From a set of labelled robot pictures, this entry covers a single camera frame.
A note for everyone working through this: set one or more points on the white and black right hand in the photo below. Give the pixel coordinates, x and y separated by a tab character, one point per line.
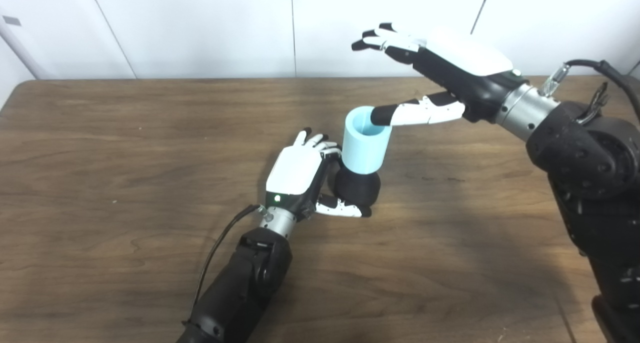
465	63

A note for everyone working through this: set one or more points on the white and black left hand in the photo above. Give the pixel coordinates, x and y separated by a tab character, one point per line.
295	170

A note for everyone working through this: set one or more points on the black funnel-shaped nozzle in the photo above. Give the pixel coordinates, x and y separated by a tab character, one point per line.
357	188

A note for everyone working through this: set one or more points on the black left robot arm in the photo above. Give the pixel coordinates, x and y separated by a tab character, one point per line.
240	288

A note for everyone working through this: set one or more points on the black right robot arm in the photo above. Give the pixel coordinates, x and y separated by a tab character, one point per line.
595	183

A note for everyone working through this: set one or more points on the small grey wall label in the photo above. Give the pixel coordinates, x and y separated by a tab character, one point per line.
11	20

